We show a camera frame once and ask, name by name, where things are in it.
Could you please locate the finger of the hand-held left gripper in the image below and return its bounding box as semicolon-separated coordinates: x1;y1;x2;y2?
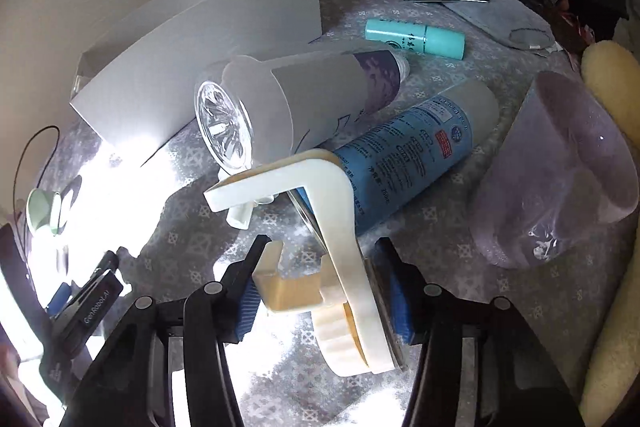
46;282;72;315
80;249;121;303

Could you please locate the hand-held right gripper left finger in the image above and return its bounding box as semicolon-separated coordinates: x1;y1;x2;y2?
60;234;273;427

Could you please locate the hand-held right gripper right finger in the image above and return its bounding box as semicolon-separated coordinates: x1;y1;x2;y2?
372;237;586;427

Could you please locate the white plastic holder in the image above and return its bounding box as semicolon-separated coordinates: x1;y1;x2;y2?
204;148;407;378

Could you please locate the white cardboard box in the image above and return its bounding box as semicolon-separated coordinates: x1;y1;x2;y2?
69;0;323;168

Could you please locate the green plastic cup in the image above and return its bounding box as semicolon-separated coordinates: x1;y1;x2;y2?
26;188;63;235

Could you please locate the blue spray can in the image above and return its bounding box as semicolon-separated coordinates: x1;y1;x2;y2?
295;79;501;238

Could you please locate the purple glitter cup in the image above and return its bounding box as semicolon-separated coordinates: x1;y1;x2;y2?
467;70;640;270

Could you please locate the white bottle with purple print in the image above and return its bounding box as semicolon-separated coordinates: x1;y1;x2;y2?
193;48;412;172

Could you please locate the small teal bottle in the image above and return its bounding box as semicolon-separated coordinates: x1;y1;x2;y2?
364;19;467;60

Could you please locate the grey towel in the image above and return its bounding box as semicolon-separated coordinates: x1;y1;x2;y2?
445;0;556;50

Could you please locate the yellow foam cushion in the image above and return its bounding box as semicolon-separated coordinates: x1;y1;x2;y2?
580;42;640;427

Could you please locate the black cable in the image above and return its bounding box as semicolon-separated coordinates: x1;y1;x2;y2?
22;125;61;238

